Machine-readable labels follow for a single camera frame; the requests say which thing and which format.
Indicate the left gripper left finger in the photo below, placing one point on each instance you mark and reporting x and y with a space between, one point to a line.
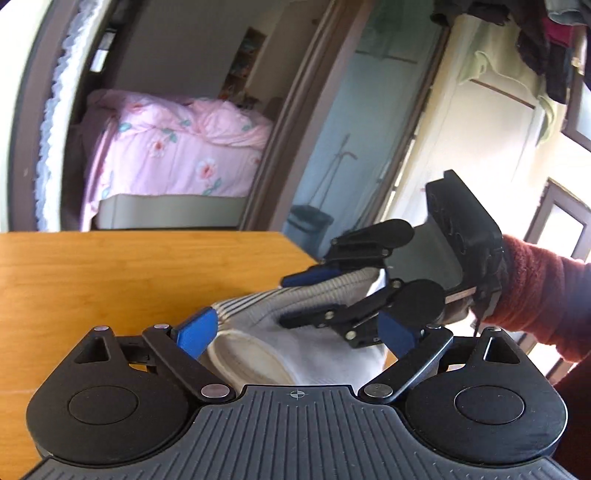
178 348

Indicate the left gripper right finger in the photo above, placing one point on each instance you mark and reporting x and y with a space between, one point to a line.
418 350

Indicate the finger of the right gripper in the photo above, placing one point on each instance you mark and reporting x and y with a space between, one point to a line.
312 276
319 317

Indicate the black white striped garment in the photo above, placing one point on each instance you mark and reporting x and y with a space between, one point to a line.
252 348

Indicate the red fleece sleeve forearm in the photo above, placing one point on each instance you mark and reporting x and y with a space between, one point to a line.
548 296

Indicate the dark waste bin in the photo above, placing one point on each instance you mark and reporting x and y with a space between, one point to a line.
306 226

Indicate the white lace door curtain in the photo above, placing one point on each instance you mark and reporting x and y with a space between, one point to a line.
56 116

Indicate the pink floral bed quilt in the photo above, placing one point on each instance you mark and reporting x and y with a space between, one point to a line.
147 146

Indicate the grey bed frame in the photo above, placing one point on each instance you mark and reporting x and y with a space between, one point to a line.
129 212

